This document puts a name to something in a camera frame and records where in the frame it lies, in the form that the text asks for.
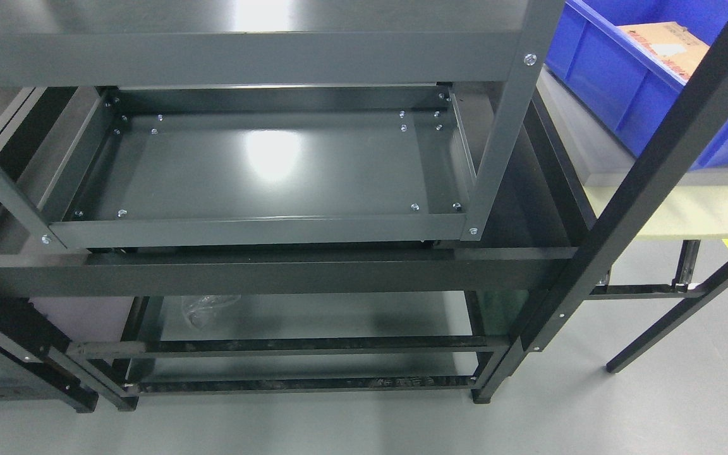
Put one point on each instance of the crumpled clear plastic wrap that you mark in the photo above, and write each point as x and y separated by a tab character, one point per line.
201	311

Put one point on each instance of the grey metal shelf unit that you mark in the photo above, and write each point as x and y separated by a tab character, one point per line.
275	122

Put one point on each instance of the black metal shelf rack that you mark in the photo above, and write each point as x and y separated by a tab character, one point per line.
90	325

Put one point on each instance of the cardboard box in bin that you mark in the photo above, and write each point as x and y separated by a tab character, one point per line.
671	43

